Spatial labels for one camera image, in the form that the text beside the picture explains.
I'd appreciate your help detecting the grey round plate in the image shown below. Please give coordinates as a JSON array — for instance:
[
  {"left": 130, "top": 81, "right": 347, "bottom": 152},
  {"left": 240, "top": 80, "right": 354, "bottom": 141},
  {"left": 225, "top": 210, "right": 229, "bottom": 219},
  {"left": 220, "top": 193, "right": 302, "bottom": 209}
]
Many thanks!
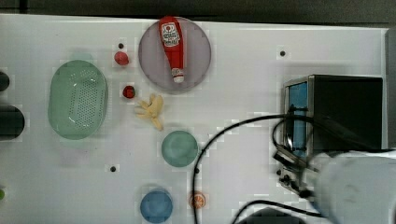
[{"left": 138, "top": 17, "right": 211, "bottom": 92}]

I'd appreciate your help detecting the red ketchup bottle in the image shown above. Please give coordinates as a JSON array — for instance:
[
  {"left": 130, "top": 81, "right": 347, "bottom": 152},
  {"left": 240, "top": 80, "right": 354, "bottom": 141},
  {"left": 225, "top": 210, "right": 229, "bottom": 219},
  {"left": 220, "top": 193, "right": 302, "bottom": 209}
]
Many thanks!
[{"left": 158, "top": 16, "right": 185, "bottom": 83}]

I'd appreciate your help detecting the green perforated colander basket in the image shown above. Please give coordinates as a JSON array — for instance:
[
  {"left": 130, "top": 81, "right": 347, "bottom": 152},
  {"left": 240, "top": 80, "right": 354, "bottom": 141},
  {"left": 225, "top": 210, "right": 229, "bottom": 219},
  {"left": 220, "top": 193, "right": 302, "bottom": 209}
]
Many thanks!
[{"left": 48, "top": 60, "right": 107, "bottom": 140}]

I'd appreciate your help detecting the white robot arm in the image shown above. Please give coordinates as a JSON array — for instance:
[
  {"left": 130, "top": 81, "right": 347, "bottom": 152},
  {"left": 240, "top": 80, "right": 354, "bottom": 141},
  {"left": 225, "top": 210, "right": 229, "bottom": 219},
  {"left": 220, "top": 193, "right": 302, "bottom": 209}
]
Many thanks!
[{"left": 274, "top": 147, "right": 395, "bottom": 224}]

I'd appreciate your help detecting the yellow banana peel toy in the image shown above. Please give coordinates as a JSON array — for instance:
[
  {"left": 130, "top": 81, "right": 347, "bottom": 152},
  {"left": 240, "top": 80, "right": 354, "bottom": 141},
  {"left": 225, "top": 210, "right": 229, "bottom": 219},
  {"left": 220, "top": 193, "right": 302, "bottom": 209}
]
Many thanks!
[{"left": 134, "top": 94, "right": 163, "bottom": 131}]

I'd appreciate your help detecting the black toaster oven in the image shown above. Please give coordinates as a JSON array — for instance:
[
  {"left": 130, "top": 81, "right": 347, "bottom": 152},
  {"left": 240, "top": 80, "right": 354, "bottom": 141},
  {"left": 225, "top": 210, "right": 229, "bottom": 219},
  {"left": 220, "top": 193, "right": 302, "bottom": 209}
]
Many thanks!
[{"left": 284, "top": 75, "right": 383, "bottom": 153}]

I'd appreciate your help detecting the red plum toy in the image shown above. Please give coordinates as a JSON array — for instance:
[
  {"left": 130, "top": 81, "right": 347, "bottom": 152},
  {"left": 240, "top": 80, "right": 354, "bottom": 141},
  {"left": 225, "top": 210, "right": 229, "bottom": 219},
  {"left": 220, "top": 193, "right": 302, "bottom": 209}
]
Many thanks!
[{"left": 114, "top": 51, "right": 129, "bottom": 65}]

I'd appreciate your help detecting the red strawberry toy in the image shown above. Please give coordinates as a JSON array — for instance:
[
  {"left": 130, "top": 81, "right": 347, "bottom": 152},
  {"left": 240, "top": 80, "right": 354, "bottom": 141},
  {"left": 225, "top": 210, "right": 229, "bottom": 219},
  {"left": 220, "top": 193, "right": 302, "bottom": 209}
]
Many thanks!
[{"left": 122, "top": 86, "right": 135, "bottom": 99}]

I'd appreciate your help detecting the orange slice toy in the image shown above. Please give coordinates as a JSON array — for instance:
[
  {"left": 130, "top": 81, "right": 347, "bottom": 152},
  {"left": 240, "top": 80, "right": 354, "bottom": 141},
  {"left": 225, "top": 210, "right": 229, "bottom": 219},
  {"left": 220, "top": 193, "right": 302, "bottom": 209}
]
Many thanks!
[{"left": 189, "top": 191, "right": 206, "bottom": 209}]

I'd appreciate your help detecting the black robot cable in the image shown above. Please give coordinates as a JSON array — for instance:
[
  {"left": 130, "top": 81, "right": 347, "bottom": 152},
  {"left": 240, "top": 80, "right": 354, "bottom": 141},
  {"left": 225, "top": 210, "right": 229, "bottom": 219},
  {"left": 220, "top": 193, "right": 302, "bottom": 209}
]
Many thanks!
[{"left": 191, "top": 113, "right": 325, "bottom": 224}]

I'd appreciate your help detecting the blue bowl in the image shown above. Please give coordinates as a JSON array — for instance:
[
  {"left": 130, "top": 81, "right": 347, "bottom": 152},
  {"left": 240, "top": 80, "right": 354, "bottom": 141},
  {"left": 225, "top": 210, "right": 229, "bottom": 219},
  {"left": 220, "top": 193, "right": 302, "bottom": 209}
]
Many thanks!
[{"left": 139, "top": 189, "right": 174, "bottom": 224}]

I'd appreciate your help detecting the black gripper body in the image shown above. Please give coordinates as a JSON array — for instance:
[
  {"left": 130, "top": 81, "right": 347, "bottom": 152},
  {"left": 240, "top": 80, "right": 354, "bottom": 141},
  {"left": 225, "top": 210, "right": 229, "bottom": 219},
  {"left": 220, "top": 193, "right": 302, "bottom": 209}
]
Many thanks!
[{"left": 273, "top": 146, "right": 318, "bottom": 198}]

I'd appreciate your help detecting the black cylindrical cup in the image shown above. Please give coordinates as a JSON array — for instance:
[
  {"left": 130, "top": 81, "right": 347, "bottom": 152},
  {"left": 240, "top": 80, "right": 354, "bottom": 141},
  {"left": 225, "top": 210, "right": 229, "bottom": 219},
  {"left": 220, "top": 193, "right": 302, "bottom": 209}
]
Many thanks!
[{"left": 0, "top": 105, "right": 25, "bottom": 141}]

